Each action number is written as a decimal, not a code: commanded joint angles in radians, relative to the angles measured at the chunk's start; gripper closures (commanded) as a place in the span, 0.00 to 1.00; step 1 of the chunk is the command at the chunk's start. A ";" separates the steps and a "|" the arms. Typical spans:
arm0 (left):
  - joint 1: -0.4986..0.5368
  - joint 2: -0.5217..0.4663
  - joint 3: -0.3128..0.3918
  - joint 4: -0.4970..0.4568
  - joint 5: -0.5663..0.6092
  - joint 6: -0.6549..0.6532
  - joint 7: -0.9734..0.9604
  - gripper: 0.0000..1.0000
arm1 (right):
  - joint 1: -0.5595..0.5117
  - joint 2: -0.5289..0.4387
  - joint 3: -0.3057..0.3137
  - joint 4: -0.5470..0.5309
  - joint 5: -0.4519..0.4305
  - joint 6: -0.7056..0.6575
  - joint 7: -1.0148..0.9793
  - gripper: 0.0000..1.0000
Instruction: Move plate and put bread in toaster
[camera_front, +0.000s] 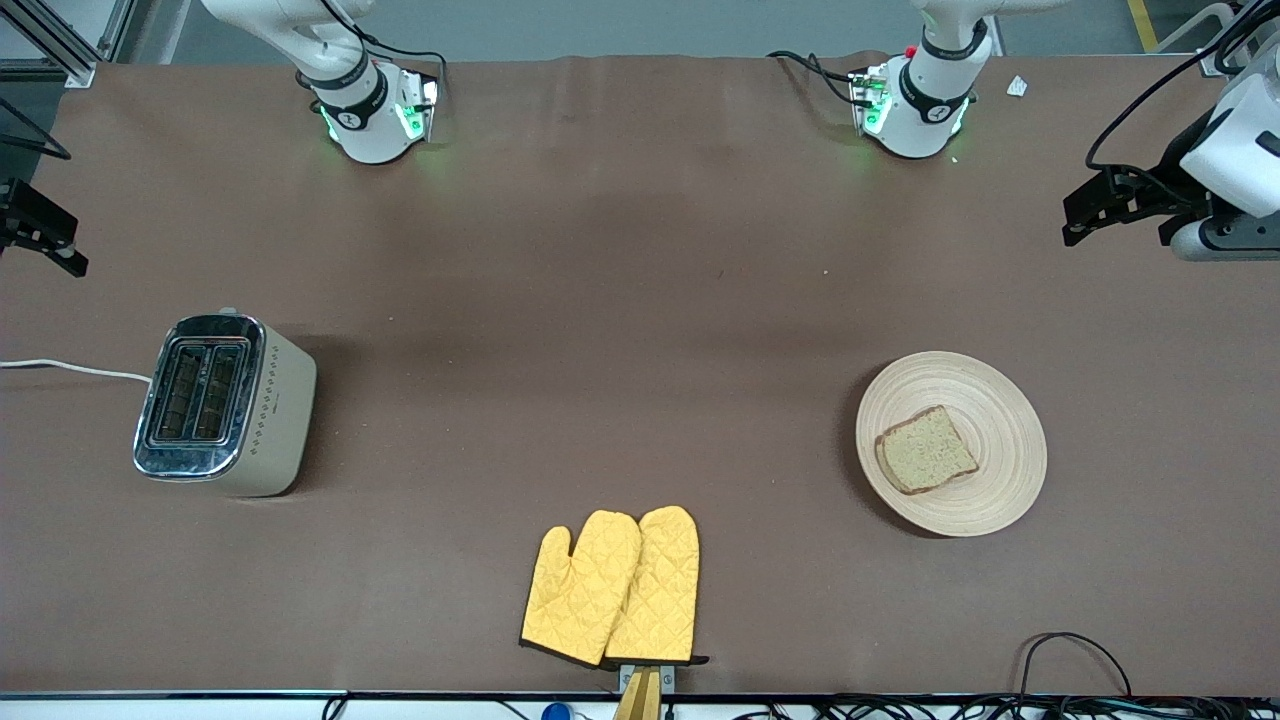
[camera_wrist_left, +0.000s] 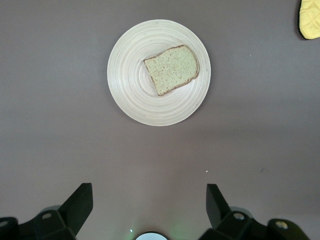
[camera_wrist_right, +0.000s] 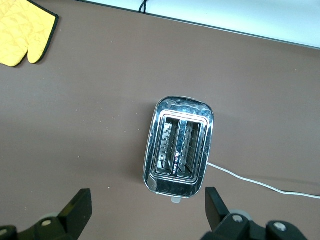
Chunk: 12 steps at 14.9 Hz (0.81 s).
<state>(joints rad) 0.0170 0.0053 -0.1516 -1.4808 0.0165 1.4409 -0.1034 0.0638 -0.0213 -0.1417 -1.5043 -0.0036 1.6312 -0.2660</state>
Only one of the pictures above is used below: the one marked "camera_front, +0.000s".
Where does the yellow wooden stick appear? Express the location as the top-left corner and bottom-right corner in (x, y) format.
(612, 668), (663, 720)

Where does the yellow oven mitt with loop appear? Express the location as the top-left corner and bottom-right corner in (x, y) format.
(603, 505), (710, 668)

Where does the black cable bundle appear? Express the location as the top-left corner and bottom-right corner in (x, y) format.
(735, 695), (1280, 720)

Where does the black left base cable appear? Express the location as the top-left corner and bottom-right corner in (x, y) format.
(767, 49), (864, 108)

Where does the cream and chrome toaster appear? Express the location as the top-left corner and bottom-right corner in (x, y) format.
(133, 308), (319, 499)

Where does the white toaster power cord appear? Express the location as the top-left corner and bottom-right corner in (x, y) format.
(0, 357), (154, 385)

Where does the aluminium frame profile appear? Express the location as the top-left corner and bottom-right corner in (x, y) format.
(0, 0), (138, 89)

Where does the black right arm gripper cable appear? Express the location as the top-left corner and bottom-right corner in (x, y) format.
(0, 97), (73, 162)

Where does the white metal frame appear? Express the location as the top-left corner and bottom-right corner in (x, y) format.
(1155, 0), (1243, 78)

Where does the brown table cover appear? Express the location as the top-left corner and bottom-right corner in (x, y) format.
(0, 52), (1280, 697)

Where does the black arm gripper cable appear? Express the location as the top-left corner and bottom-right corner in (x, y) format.
(1086, 0), (1271, 179)
(0, 97), (73, 162)

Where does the black right base cable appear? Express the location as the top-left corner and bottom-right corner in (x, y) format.
(318, 0), (449, 97)

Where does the brown bread slice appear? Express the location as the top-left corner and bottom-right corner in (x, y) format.
(874, 404), (981, 497)

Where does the black looped floor cable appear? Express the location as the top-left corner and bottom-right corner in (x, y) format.
(1017, 631), (1134, 701)

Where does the black left arm gripper cable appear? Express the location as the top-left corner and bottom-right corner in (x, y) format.
(1086, 0), (1271, 179)

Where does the grey metal table bracket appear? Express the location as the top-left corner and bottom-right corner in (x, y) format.
(619, 664), (677, 697)

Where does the round wooden plate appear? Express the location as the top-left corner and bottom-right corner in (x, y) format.
(855, 350), (1049, 539)

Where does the black base cable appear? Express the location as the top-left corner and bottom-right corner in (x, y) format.
(318, 0), (449, 97)
(767, 49), (864, 108)

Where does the yellow oven mitt with thumb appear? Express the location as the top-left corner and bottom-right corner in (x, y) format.
(519, 511), (643, 669)

